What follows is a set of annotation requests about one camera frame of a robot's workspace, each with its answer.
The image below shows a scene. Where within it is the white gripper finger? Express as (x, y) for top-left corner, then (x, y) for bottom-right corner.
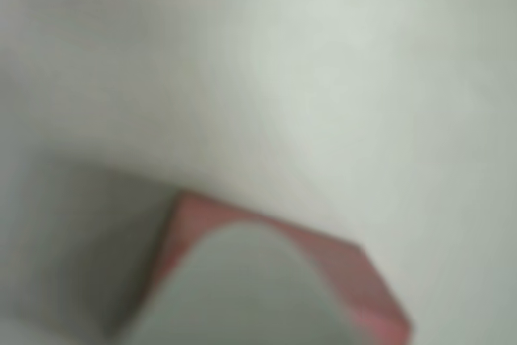
(132, 221), (364, 345)

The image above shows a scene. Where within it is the pink foam cube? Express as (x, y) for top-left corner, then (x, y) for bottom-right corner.
(149, 190), (414, 345)

